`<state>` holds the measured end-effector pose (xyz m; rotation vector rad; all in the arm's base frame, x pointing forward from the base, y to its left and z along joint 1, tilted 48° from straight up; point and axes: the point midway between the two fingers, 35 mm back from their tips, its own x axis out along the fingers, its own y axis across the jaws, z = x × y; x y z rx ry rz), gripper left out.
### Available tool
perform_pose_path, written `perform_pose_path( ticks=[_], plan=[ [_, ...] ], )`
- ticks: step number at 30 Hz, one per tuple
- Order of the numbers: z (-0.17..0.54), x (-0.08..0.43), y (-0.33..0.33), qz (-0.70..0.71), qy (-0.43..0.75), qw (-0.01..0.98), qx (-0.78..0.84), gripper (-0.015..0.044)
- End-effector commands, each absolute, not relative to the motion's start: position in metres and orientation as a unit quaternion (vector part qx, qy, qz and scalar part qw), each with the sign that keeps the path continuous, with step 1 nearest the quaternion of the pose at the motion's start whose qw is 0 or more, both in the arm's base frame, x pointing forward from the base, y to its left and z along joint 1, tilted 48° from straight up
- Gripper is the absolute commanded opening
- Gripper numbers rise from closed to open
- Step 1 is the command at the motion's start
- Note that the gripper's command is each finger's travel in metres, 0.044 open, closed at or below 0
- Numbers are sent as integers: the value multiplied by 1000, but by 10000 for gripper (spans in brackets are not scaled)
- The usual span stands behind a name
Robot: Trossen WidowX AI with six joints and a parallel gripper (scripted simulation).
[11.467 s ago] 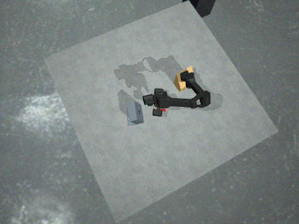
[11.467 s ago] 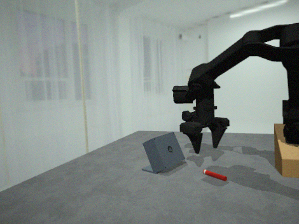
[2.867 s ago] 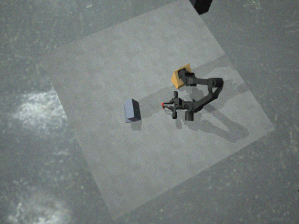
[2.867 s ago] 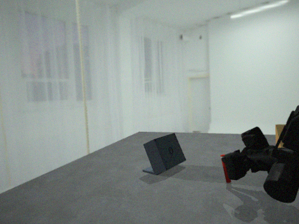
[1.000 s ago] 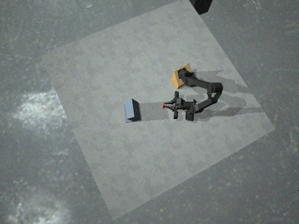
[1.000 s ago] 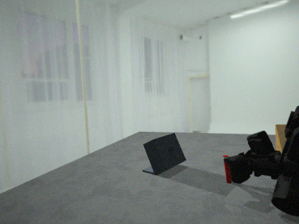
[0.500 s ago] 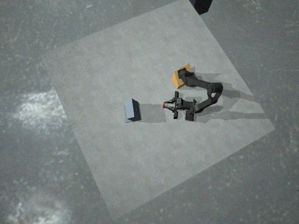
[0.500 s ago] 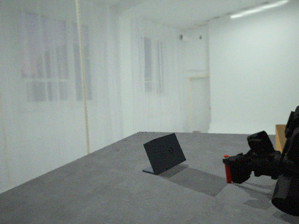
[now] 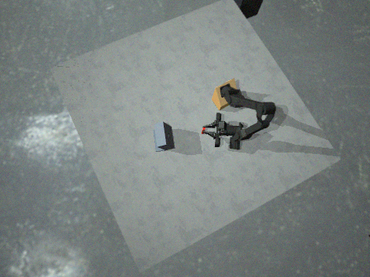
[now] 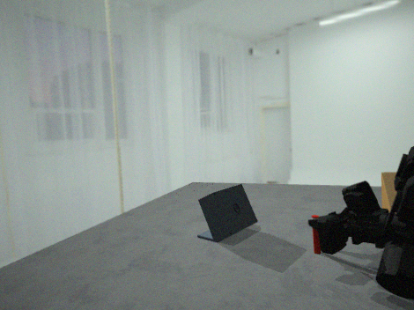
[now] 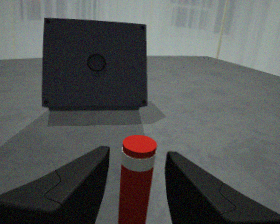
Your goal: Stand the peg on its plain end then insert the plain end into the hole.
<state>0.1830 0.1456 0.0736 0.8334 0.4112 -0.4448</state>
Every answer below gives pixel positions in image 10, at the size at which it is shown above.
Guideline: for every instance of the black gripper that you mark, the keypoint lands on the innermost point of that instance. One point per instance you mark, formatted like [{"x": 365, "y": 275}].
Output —
[{"x": 334, "y": 230}]

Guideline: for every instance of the red peg with white band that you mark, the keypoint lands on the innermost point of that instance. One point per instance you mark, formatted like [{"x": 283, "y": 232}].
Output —
[{"x": 317, "y": 247}]

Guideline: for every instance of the dark grey sloped panel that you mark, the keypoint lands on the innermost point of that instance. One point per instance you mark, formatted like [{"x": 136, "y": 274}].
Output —
[{"x": 227, "y": 212}]

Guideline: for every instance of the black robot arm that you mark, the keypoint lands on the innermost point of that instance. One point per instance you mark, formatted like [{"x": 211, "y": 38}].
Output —
[{"x": 396, "y": 271}]

